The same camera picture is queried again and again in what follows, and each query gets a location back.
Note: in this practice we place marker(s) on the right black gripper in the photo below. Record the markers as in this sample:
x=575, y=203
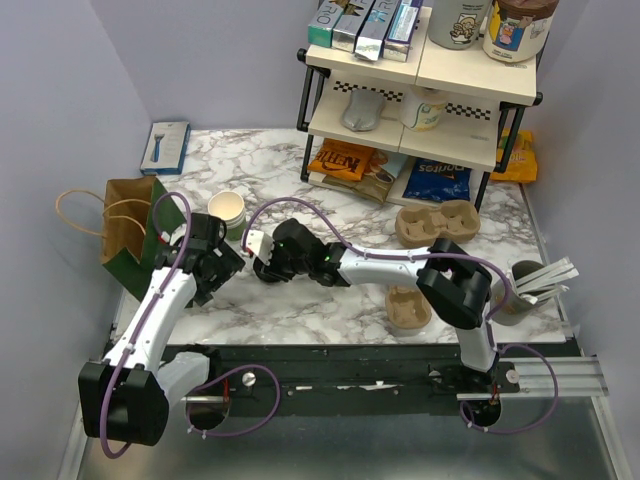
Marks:
x=275, y=250

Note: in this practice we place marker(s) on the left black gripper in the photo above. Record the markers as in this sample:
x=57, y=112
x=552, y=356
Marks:
x=229, y=264

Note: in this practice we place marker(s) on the black plastic lid stack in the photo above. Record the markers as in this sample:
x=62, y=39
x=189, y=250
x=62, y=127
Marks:
x=260, y=269

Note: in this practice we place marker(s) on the green paper cup stack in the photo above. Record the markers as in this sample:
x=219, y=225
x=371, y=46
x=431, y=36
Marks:
x=229, y=206

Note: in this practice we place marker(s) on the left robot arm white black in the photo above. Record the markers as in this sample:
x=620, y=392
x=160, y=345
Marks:
x=128, y=396

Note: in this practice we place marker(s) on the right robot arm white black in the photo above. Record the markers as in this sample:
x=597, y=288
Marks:
x=456, y=285

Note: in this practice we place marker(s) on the brown paper bag green side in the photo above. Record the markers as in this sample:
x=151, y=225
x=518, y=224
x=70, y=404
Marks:
x=131, y=224

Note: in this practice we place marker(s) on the orange kettle chips bag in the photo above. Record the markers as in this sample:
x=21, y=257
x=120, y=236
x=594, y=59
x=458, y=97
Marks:
x=342, y=160

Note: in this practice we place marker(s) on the blue razor package box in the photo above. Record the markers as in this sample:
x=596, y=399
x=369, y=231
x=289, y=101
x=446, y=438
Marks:
x=166, y=148

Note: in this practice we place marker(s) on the front brown pulp cup carrier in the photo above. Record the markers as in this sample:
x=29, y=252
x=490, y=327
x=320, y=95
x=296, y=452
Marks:
x=407, y=309

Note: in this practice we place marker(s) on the brown pulp cup carrier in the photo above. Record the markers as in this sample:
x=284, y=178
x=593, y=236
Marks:
x=407, y=309
x=420, y=226

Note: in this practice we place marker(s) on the blue doritos chips bag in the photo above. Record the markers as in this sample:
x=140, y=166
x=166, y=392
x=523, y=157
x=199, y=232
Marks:
x=438, y=182

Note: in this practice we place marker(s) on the rear brown pulp cup carrier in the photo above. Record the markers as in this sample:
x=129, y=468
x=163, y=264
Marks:
x=420, y=226

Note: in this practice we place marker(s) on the white paper roll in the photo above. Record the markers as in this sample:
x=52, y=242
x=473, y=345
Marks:
x=422, y=107

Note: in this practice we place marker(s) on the cream black tiered shelf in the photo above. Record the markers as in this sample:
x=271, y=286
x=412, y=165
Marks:
x=457, y=107

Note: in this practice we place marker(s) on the silver blue toothpaste box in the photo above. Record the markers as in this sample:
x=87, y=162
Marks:
x=369, y=43

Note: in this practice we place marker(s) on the teal toothpaste box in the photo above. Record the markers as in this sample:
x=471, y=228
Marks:
x=320, y=29

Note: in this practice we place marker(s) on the white blue toothpaste box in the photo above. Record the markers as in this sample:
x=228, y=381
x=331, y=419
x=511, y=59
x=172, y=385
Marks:
x=397, y=42

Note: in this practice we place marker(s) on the grey cup with straws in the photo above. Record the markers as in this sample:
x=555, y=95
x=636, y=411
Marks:
x=532, y=285

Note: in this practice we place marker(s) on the yellow snack bag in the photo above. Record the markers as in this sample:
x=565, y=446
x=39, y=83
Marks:
x=522, y=167

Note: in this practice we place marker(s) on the grey cartoon mug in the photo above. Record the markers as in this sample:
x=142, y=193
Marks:
x=454, y=24

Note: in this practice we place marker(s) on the white cartoon canister brown lid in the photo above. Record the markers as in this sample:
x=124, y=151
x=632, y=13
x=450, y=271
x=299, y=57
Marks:
x=517, y=29

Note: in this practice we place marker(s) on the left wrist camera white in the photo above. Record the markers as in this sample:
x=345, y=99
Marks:
x=167, y=239

